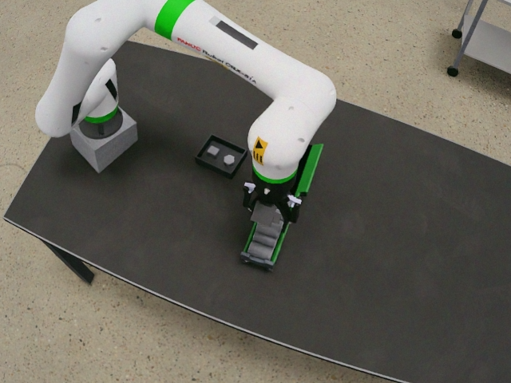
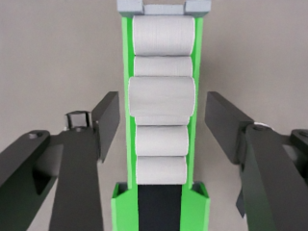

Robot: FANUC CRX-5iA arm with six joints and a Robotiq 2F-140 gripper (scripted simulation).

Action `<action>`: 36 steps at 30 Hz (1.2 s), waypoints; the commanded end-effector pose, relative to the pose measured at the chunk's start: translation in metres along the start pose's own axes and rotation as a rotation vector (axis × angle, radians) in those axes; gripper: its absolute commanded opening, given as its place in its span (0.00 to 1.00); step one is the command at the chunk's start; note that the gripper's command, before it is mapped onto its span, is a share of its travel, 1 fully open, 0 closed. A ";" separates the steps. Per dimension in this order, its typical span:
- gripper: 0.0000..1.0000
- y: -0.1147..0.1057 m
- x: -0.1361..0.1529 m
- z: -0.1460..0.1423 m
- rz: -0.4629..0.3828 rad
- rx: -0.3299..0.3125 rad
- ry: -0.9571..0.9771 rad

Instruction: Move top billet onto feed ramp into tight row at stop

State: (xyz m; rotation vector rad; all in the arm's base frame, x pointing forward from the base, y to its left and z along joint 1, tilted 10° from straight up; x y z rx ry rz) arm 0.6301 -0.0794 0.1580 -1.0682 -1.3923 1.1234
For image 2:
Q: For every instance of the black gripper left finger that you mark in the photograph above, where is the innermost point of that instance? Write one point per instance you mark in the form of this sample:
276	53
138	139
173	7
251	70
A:
77	201

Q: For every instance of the black flat strip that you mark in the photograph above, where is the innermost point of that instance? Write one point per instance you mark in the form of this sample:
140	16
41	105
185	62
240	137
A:
159	207

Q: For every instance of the light grey cylinder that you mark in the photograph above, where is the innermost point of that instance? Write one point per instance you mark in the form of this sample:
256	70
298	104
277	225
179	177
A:
162	120
163	35
161	96
161	170
163	66
162	140

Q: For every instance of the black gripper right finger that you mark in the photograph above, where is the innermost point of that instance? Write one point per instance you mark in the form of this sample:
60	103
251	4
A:
275	195

